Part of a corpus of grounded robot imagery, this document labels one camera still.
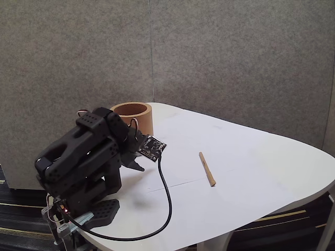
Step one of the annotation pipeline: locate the tan wooden pen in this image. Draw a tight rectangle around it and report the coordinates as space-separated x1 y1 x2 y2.
198 152 217 188

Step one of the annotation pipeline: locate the brown cork pen holder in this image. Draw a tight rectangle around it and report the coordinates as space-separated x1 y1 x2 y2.
109 102 154 136

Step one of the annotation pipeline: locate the white paper sheet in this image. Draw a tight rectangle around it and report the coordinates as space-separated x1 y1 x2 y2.
145 115 265 194

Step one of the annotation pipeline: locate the grey metal table clamp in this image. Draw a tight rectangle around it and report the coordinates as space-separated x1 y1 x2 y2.
41 205 95 246

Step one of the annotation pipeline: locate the white table leg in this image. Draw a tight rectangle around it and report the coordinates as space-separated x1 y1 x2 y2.
316 192 335 251
196 230 234 251

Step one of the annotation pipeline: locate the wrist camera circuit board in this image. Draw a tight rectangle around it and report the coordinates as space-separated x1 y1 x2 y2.
138 134 168 163

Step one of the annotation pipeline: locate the black camera cable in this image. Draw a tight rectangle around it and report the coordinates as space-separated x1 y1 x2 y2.
61 156 174 241

